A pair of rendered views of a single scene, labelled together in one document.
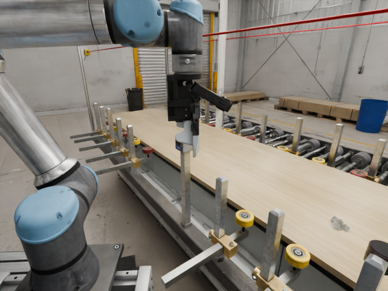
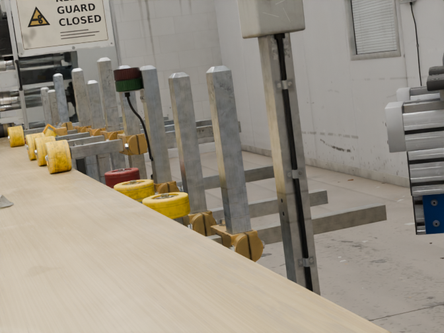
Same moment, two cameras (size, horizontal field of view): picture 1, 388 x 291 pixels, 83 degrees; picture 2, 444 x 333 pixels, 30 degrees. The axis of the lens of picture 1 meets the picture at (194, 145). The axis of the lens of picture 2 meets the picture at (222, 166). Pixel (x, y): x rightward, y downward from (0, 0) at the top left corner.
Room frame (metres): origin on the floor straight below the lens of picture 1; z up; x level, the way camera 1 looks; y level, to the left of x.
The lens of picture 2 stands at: (2.11, 0.32, 1.12)
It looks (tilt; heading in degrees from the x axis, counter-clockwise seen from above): 7 degrees down; 198
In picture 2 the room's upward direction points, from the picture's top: 7 degrees counter-clockwise
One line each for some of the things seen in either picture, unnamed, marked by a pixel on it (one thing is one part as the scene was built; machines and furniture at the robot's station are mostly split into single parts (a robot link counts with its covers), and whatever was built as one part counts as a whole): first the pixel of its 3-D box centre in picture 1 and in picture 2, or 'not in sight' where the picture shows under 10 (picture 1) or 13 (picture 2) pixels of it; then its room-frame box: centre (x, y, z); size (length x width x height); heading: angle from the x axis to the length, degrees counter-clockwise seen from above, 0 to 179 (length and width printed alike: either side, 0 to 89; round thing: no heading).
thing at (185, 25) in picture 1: (185, 29); not in sight; (0.58, 0.02, 1.62); 0.09 x 0.08 x 0.11; 100
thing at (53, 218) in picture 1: (53, 223); not in sight; (0.40, 0.32, 1.21); 0.13 x 0.12 x 0.14; 10
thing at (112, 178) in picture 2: not in sight; (124, 193); (0.38, -0.50, 0.85); 0.08 x 0.08 x 0.11
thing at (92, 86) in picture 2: not in sight; (102, 156); (-0.24, -0.85, 0.88); 0.04 x 0.04 x 0.48; 36
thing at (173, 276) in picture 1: (209, 254); (277, 233); (0.69, -0.07, 0.80); 0.44 x 0.03 x 0.04; 126
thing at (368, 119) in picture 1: (372, 115); not in sight; (5.02, -4.13, 0.36); 0.59 x 0.57 x 0.73; 123
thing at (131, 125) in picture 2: not in sight; (136, 158); (0.16, -0.55, 0.91); 0.04 x 0.04 x 0.48; 36
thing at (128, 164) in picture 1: (124, 165); not in sight; (1.49, 0.52, 0.81); 0.44 x 0.03 x 0.04; 126
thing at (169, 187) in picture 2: not in sight; (160, 191); (0.35, -0.42, 0.85); 0.14 x 0.06 x 0.05; 36
